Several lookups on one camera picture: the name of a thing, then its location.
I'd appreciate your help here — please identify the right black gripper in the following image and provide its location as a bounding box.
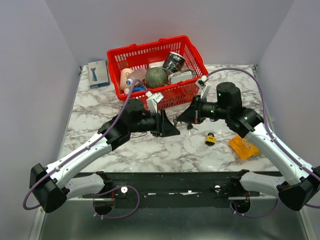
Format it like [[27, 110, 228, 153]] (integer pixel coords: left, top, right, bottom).
[[176, 95, 230, 124]]

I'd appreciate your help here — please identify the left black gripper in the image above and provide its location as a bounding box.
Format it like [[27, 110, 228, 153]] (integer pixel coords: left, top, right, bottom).
[[129, 109, 181, 138]]

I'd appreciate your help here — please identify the white box in basket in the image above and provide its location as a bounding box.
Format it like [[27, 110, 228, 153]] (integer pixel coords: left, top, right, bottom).
[[148, 60, 165, 68]]

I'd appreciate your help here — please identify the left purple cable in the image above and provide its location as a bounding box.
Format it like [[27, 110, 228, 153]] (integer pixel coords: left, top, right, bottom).
[[22, 79, 151, 221]]

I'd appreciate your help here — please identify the red plastic shopping basket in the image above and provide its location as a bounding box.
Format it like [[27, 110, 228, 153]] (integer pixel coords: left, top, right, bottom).
[[106, 35, 208, 109]]

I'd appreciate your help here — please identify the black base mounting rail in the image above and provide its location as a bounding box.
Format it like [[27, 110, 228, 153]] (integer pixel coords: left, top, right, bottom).
[[77, 171, 278, 210]]

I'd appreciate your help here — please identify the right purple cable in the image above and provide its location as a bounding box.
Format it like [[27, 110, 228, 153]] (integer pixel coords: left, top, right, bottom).
[[199, 67, 320, 218]]

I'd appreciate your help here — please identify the silver key bunch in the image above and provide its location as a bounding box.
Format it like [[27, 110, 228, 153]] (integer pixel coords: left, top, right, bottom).
[[173, 118, 178, 127]]

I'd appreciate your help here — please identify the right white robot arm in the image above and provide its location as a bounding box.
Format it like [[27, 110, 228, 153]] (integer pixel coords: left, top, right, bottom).
[[177, 82, 320, 211]]

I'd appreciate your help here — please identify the purple cable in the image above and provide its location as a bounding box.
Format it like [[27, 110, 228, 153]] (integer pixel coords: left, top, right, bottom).
[[22, 79, 151, 221], [199, 67, 320, 218]]

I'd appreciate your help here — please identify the black printed can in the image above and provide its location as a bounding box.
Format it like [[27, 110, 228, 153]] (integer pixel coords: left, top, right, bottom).
[[162, 51, 186, 73]]

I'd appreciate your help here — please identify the orange snack bag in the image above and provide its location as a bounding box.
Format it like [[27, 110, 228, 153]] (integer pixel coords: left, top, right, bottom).
[[229, 135, 260, 160]]

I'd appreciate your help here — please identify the black head key set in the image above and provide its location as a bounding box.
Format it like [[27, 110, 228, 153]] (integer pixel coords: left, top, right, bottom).
[[187, 123, 198, 131]]

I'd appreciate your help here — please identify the pink lotion bottle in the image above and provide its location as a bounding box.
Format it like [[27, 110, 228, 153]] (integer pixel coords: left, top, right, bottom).
[[120, 67, 147, 95]]

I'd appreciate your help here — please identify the yellow black padlock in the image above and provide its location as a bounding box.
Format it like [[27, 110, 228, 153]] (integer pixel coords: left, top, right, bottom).
[[205, 132, 216, 146]]

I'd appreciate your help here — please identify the blue razor package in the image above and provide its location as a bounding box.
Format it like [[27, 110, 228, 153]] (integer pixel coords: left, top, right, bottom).
[[88, 60, 110, 89]]

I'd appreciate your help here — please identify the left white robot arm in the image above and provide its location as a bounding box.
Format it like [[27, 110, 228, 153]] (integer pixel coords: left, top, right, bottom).
[[29, 98, 180, 213]]

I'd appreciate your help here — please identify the green round melon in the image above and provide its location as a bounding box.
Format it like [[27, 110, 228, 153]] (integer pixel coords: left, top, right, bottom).
[[145, 67, 167, 89]]

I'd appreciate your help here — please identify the silver tin container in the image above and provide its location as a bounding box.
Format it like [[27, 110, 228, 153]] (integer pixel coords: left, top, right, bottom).
[[168, 69, 196, 85]]

